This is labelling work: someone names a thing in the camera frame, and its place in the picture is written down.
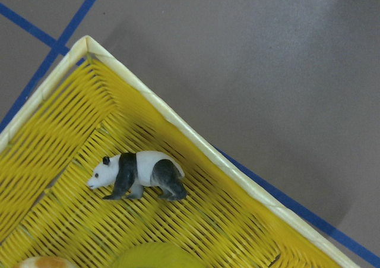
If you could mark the yellow tape roll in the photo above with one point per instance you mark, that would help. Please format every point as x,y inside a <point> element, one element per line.
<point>156,254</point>

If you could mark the yellow woven basket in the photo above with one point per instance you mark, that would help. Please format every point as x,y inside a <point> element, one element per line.
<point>91,106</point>

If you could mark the toy panda figure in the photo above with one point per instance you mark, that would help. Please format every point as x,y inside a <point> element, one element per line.
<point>130,173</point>

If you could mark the toy croissant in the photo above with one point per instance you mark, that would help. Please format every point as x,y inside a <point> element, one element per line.
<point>45,262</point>

